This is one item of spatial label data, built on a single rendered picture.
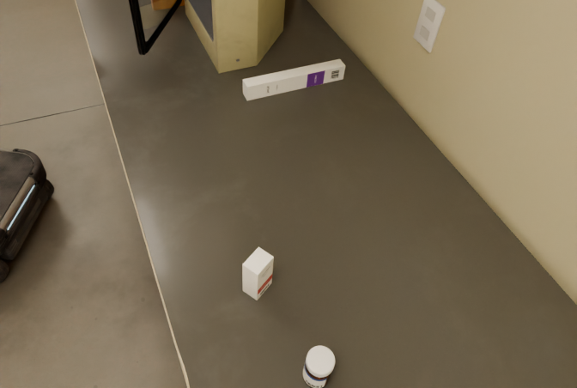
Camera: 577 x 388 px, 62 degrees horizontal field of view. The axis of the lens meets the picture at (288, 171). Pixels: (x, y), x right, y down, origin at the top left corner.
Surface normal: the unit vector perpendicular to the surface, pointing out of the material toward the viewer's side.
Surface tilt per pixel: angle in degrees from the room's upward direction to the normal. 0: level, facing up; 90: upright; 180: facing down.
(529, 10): 90
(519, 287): 0
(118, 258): 0
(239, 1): 90
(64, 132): 0
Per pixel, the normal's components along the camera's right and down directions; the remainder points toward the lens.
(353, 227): 0.07, -0.67
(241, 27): 0.40, 0.70
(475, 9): -0.91, 0.26
